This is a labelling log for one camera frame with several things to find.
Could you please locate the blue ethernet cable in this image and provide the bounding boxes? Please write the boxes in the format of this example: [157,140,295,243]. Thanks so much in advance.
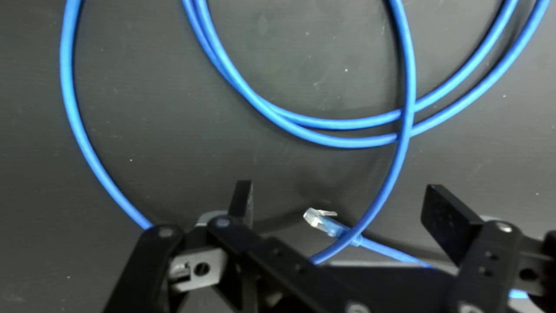
[58,0,552,302]

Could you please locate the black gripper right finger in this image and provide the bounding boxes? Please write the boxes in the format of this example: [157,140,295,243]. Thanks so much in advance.
[420,184,556,313]

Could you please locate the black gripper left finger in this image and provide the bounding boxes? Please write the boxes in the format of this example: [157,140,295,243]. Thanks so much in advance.
[102,179,371,313]

